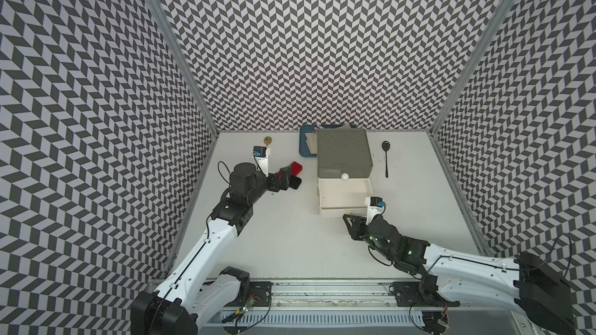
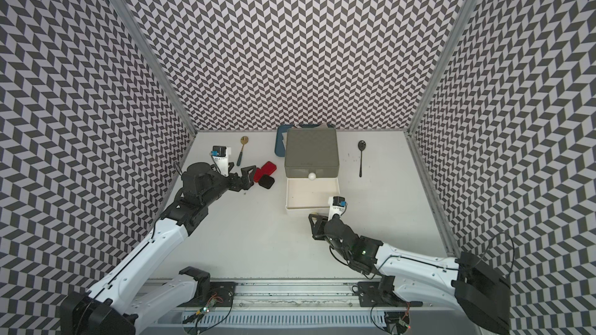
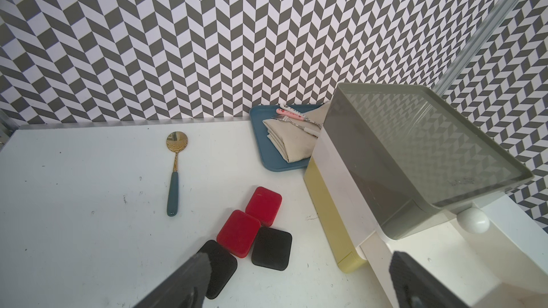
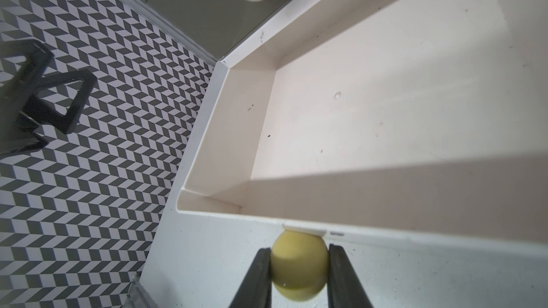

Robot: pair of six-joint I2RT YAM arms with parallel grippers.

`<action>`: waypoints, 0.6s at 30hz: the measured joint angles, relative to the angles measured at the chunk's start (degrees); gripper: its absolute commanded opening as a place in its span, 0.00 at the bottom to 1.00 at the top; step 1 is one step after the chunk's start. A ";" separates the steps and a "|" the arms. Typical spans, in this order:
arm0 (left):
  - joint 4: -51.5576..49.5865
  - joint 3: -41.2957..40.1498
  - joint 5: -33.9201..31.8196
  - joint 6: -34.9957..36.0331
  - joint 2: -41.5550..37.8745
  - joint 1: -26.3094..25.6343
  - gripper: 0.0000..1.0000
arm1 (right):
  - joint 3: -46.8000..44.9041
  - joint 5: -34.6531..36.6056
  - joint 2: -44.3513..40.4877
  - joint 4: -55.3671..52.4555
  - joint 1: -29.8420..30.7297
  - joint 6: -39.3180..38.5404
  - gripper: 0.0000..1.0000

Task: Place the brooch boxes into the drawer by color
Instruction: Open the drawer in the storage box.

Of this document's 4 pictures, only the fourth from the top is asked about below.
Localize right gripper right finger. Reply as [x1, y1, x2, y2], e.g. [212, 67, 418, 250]
[327, 244, 373, 308]

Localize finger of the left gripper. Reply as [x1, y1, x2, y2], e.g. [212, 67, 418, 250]
[1, 39, 53, 156]
[22, 69, 97, 135]

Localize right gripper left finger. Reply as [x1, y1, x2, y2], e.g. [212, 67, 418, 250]
[229, 248, 272, 308]

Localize white drawer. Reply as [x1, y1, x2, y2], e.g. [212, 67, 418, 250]
[176, 0, 547, 307]

